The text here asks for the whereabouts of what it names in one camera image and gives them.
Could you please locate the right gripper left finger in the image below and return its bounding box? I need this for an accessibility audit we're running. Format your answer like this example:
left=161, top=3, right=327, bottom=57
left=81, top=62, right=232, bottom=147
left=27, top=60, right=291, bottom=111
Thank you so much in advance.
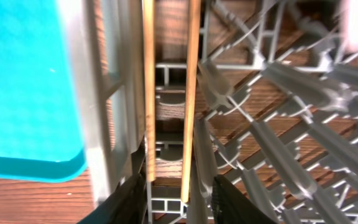
left=78, top=174, right=147, bottom=224

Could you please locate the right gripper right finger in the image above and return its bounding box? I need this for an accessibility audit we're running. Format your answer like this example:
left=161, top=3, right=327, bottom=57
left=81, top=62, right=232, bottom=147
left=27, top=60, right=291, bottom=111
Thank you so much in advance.
left=211, top=175, right=277, bottom=224

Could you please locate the wooden chopstick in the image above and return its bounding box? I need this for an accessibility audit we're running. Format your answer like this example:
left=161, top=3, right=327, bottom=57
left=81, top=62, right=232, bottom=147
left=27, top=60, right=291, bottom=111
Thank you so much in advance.
left=142, top=0, right=156, bottom=182
left=181, top=0, right=201, bottom=203

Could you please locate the grey dishwasher rack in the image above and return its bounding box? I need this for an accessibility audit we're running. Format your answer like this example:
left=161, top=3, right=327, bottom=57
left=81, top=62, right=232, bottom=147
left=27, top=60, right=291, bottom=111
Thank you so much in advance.
left=75, top=1, right=358, bottom=223

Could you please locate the teal serving tray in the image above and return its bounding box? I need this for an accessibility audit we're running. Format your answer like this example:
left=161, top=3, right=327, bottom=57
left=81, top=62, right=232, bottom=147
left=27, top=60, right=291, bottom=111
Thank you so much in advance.
left=0, top=0, right=86, bottom=183

